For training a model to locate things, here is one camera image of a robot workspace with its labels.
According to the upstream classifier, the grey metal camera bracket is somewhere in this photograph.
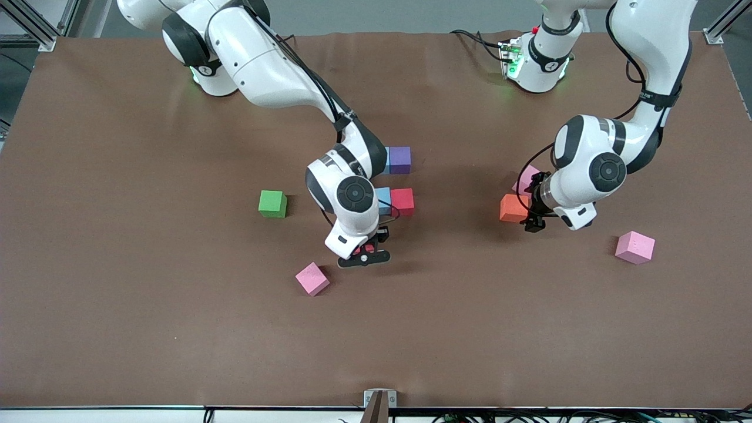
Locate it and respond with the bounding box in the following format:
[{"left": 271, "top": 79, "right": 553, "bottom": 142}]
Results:
[{"left": 363, "top": 388, "right": 398, "bottom": 423}]

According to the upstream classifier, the green foam cube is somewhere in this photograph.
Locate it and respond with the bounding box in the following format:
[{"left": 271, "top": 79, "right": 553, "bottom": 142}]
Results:
[{"left": 258, "top": 190, "right": 288, "bottom": 219}]

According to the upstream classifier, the purple foam cube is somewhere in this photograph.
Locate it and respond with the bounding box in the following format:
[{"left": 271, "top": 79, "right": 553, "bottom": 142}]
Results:
[{"left": 389, "top": 146, "right": 412, "bottom": 176}]

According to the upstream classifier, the brown table mat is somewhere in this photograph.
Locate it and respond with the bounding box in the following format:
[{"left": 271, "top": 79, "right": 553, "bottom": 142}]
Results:
[{"left": 0, "top": 31, "right": 752, "bottom": 410}]

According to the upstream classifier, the pink foam cube with dimples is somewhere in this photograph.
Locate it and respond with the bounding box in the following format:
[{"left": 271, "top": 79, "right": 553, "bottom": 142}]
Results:
[{"left": 615, "top": 230, "right": 656, "bottom": 265}]

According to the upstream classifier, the black cable bundle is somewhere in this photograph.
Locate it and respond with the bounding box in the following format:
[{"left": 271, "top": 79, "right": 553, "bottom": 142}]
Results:
[{"left": 335, "top": 409, "right": 752, "bottom": 423}]

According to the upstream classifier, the aluminium frame profile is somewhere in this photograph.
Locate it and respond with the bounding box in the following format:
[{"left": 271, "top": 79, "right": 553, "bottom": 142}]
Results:
[
  {"left": 0, "top": 0, "right": 89, "bottom": 52},
  {"left": 704, "top": 0, "right": 752, "bottom": 45}
]

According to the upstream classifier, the orange foam cube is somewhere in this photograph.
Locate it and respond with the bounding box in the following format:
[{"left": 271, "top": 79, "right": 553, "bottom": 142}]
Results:
[{"left": 499, "top": 194, "right": 531, "bottom": 223}]

